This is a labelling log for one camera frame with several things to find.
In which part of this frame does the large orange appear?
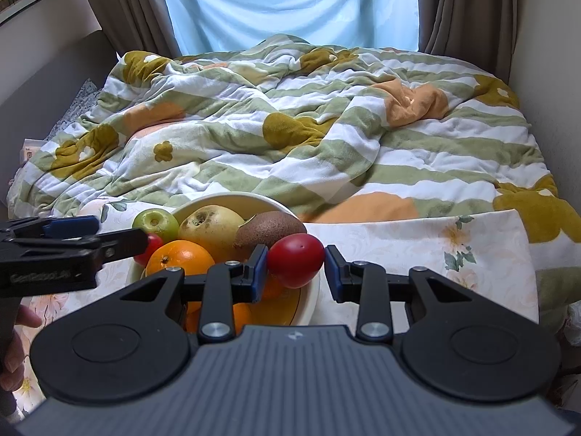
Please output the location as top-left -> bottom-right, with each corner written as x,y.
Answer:
184,302 -> 252,335

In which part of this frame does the yellow pear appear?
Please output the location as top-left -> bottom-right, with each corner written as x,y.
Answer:
178,205 -> 244,263

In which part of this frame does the brown kiwi with sticker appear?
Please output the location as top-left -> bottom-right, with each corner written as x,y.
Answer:
233,211 -> 307,249

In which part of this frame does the red cherry tomato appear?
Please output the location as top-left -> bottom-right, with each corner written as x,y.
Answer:
134,233 -> 163,268
268,233 -> 325,289

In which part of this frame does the small green apple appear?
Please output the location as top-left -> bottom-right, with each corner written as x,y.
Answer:
132,209 -> 179,243

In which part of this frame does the small mandarin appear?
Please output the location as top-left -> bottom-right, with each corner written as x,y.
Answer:
261,275 -> 285,300

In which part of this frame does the person's hand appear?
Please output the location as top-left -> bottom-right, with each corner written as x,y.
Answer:
1,305 -> 42,393

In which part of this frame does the cream oval bowl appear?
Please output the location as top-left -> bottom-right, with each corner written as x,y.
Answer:
126,191 -> 322,328

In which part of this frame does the small white box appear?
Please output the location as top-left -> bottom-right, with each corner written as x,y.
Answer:
20,139 -> 45,164

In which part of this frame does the grey headboard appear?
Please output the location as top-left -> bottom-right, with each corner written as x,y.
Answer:
1,31 -> 117,202

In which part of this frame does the patterned grey pillow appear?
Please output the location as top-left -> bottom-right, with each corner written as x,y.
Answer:
44,79 -> 101,141

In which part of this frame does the striped floral duvet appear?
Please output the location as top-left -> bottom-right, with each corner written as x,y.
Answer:
7,35 -> 580,322

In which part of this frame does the white plastic bag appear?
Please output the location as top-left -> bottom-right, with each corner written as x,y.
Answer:
563,301 -> 581,347

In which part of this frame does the left brown curtain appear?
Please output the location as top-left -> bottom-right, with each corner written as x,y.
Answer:
88,0 -> 180,58

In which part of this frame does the brown curtain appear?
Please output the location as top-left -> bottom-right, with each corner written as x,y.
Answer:
88,0 -> 180,58
419,0 -> 518,82

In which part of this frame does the light blue window sheet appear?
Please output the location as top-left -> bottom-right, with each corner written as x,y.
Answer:
166,0 -> 419,54

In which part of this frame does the right brown curtain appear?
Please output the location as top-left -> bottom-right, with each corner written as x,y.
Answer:
419,0 -> 518,82

